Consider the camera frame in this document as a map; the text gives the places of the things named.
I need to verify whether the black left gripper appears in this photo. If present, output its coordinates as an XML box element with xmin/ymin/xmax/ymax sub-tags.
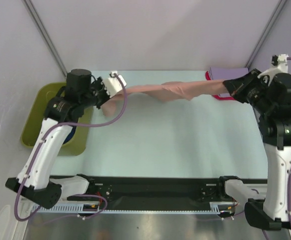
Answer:
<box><xmin>81</xmin><ymin>76</ymin><xmax>115</xmax><ymax>110</ymax></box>

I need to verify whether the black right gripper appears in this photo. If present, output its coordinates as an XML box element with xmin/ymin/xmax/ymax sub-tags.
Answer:
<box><xmin>223</xmin><ymin>68</ymin><xmax>275</xmax><ymax>115</ymax></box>

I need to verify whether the pink printed t shirt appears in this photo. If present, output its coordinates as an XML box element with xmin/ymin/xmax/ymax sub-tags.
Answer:
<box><xmin>102</xmin><ymin>79</ymin><xmax>228</xmax><ymax>118</ymax></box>

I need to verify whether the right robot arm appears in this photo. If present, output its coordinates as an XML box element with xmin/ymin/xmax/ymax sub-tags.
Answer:
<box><xmin>216</xmin><ymin>70</ymin><xmax>291</xmax><ymax>231</ymax></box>

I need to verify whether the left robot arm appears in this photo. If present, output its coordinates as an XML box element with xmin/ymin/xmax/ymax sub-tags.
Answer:
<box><xmin>5</xmin><ymin>69</ymin><xmax>126</xmax><ymax>209</ymax></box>

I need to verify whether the folded purple t shirt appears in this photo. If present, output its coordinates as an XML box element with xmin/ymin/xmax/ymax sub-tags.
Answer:
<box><xmin>209</xmin><ymin>66</ymin><xmax>250</xmax><ymax>98</ymax></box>

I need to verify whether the folded red t shirt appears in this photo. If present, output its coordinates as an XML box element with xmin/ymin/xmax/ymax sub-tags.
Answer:
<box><xmin>205</xmin><ymin>70</ymin><xmax>239</xmax><ymax>102</ymax></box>

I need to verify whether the blue t shirt in bin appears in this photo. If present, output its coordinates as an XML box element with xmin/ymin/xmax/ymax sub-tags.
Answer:
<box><xmin>63</xmin><ymin>126</ymin><xmax>76</xmax><ymax>144</ymax></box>

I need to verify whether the olive green plastic bin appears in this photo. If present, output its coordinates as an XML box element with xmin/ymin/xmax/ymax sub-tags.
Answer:
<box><xmin>20</xmin><ymin>82</ymin><xmax>90</xmax><ymax>156</ymax></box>

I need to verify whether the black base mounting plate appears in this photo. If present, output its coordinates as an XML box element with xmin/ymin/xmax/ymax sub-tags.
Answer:
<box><xmin>47</xmin><ymin>174</ymin><xmax>269</xmax><ymax>204</ymax></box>

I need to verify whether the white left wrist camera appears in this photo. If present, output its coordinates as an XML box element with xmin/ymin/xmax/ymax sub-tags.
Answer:
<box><xmin>102</xmin><ymin>71</ymin><xmax>127</xmax><ymax>98</ymax></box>

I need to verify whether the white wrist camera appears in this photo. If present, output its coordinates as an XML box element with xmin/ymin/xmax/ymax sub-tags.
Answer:
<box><xmin>102</xmin><ymin>71</ymin><xmax>127</xmax><ymax>98</ymax></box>
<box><xmin>257</xmin><ymin>54</ymin><xmax>289</xmax><ymax>86</ymax></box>

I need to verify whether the aluminium frame post right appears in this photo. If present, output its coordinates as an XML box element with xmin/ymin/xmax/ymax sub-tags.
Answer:
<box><xmin>244</xmin><ymin>0</ymin><xmax>289</xmax><ymax>69</ymax></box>

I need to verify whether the aluminium frame post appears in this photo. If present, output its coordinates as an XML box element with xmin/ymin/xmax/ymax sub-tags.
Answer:
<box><xmin>244</xmin><ymin>0</ymin><xmax>289</xmax><ymax>69</ymax></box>
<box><xmin>22</xmin><ymin>0</ymin><xmax>68</xmax><ymax>78</ymax></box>

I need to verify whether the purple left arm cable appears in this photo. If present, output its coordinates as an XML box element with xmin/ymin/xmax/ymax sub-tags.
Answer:
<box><xmin>14</xmin><ymin>73</ymin><xmax>129</xmax><ymax>222</ymax></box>

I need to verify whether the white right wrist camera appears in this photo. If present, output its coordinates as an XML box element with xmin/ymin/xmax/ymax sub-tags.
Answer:
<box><xmin>257</xmin><ymin>54</ymin><xmax>289</xmax><ymax>86</ymax></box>

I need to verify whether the aluminium front rail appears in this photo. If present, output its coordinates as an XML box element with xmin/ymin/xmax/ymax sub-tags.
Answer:
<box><xmin>20</xmin><ymin>182</ymin><xmax>269</xmax><ymax>208</ymax></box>

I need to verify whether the aluminium frame post left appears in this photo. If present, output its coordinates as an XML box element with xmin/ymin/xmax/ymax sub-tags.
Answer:
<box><xmin>22</xmin><ymin>0</ymin><xmax>68</xmax><ymax>78</ymax></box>

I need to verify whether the white slotted cable duct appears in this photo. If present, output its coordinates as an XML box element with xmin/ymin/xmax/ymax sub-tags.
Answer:
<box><xmin>31</xmin><ymin>201</ymin><xmax>236</xmax><ymax>214</ymax></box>

